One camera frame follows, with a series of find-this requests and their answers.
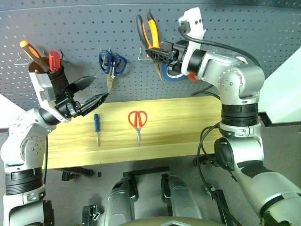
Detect blue handled screwdriver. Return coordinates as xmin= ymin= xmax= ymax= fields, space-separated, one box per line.
xmin=94 ymin=113 xmax=101 ymax=147

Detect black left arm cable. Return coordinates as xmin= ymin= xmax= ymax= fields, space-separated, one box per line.
xmin=43 ymin=133 xmax=49 ymax=188

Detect orange and black screwdriver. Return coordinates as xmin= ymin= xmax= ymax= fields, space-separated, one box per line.
xmin=19 ymin=40 xmax=51 ymax=73

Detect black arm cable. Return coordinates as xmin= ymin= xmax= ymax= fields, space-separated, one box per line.
xmin=177 ymin=24 xmax=262 ymax=68
xmin=43 ymin=133 xmax=49 ymax=188

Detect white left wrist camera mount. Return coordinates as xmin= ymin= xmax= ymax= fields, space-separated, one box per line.
xmin=29 ymin=70 xmax=71 ymax=123

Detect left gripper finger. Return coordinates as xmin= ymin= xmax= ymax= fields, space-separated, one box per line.
xmin=70 ymin=75 xmax=96 ymax=92
xmin=79 ymin=92 xmax=110 ymax=116

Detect red handled scissors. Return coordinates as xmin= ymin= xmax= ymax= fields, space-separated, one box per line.
xmin=127 ymin=110 xmax=148 ymax=146

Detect white side panel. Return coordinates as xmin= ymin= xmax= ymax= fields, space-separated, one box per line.
xmin=258 ymin=47 xmax=301 ymax=128

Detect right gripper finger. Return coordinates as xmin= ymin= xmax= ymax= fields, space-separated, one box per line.
xmin=145 ymin=47 xmax=174 ymax=60
xmin=152 ymin=56 xmax=175 ymax=69

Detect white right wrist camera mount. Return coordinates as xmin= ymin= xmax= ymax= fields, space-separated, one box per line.
xmin=177 ymin=7 xmax=208 ymax=76

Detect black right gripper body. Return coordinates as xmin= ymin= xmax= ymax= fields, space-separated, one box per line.
xmin=161 ymin=40 xmax=189 ymax=73

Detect black table frame bracket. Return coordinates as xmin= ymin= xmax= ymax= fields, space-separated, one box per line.
xmin=60 ymin=165 xmax=95 ymax=181

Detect red tape roll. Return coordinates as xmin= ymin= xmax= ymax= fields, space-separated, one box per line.
xmin=187 ymin=72 xmax=202 ymax=82

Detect black tool holder cup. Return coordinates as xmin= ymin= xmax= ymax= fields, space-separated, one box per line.
xmin=28 ymin=61 xmax=70 ymax=101

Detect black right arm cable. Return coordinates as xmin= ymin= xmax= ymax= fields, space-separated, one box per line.
xmin=177 ymin=24 xmax=262 ymax=68

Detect orange and black pliers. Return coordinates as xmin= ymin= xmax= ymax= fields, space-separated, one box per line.
xmin=136 ymin=11 xmax=165 ymax=82

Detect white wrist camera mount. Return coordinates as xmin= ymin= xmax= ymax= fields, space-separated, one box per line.
xmin=29 ymin=70 xmax=71 ymax=123
xmin=177 ymin=7 xmax=208 ymax=76

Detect blue handled scissors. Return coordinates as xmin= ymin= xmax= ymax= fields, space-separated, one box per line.
xmin=98 ymin=51 xmax=128 ymax=94

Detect blue tape roll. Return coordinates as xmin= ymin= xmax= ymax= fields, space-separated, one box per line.
xmin=161 ymin=63 xmax=186 ymax=82

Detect grey perforated pegboard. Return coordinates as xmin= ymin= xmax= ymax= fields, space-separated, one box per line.
xmin=0 ymin=0 xmax=301 ymax=112

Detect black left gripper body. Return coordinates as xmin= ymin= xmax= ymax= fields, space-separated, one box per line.
xmin=55 ymin=86 xmax=86 ymax=118

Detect red handled screwdriver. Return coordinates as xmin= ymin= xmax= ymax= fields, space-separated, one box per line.
xmin=48 ymin=50 xmax=63 ymax=72

